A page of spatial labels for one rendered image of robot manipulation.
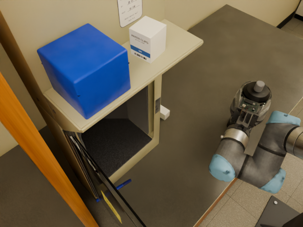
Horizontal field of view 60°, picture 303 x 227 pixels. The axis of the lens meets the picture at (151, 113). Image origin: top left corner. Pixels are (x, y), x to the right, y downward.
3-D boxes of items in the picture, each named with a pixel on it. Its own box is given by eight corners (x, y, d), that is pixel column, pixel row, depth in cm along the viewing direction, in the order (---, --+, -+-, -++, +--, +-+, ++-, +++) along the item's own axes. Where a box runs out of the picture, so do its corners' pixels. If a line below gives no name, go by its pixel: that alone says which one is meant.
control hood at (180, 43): (57, 124, 54) (40, 93, 46) (163, 51, 68) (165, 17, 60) (90, 160, 50) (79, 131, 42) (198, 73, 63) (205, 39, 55)
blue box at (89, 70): (52, 89, 47) (34, 49, 40) (97, 61, 51) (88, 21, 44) (86, 121, 43) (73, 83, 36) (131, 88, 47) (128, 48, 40)
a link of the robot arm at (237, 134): (241, 156, 82) (216, 145, 84) (245, 145, 84) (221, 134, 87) (248, 144, 76) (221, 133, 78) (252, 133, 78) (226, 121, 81)
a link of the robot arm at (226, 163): (232, 188, 76) (204, 174, 79) (244, 158, 82) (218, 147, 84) (238, 176, 70) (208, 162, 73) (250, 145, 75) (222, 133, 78)
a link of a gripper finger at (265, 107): (282, 96, 87) (263, 109, 84) (275, 107, 92) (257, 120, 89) (274, 90, 89) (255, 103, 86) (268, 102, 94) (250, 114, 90)
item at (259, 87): (236, 96, 94) (241, 83, 89) (250, 82, 98) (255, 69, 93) (259, 110, 90) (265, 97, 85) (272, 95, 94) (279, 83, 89)
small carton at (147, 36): (130, 53, 53) (128, 28, 48) (145, 41, 55) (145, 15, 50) (150, 64, 51) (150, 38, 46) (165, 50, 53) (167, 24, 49)
